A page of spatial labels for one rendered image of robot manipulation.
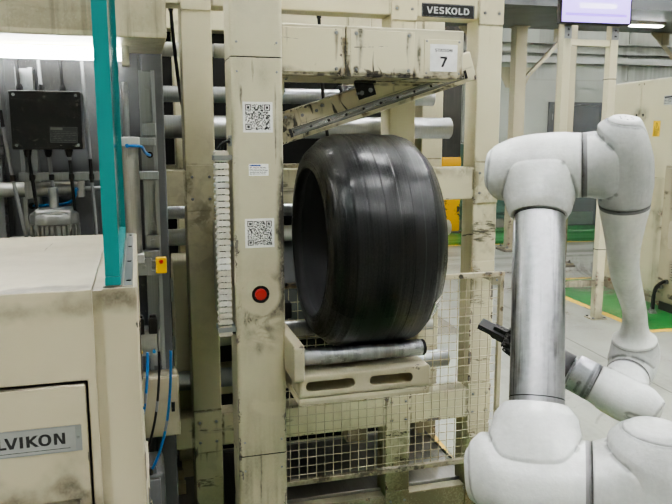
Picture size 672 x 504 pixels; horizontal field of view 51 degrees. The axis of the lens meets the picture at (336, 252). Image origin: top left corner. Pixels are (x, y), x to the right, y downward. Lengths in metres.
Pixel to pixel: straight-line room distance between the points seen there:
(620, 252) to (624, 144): 0.23
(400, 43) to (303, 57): 0.30
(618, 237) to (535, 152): 0.25
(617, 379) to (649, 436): 0.47
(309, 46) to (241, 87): 0.38
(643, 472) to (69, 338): 0.89
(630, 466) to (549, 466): 0.13
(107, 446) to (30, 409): 0.11
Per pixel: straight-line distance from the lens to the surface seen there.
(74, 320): 0.94
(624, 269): 1.58
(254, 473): 1.98
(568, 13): 5.82
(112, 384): 0.97
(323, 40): 2.10
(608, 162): 1.45
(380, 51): 2.15
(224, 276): 1.85
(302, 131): 2.20
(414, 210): 1.70
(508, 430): 1.30
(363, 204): 1.66
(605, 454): 1.30
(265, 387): 1.89
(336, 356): 1.83
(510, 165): 1.45
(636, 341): 1.81
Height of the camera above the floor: 1.45
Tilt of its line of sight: 9 degrees down
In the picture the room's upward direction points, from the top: straight up
